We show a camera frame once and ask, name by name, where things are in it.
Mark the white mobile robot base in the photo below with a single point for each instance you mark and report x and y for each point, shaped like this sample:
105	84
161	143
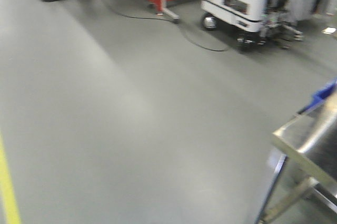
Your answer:
257	20

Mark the right blue plastic bin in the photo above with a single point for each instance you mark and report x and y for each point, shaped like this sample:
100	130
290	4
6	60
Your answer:
320	95

